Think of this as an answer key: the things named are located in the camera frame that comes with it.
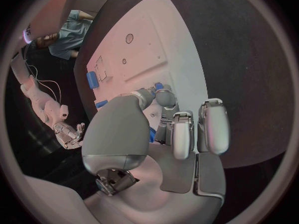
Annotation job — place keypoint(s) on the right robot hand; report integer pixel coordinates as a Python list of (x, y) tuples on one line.
[(67, 136)]

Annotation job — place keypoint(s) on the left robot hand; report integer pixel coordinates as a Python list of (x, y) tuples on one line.
[(116, 130)]

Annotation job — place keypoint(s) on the small blue block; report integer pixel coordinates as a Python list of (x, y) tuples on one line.
[(153, 93), (159, 86)]

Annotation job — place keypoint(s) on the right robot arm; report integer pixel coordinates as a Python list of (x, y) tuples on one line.
[(37, 100)]

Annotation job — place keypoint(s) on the white task board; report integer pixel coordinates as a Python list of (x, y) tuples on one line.
[(140, 50)]

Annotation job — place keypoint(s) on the short blue cylinder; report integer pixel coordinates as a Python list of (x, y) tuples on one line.
[(101, 104)]

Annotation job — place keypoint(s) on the blue gear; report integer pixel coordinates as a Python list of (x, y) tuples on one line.
[(152, 134)]

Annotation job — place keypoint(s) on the large blue cylinder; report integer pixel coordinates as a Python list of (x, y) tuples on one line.
[(93, 80)]

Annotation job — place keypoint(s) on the person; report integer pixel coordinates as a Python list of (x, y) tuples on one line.
[(70, 37)]

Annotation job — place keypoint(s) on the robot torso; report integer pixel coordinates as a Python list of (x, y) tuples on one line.
[(46, 13)]

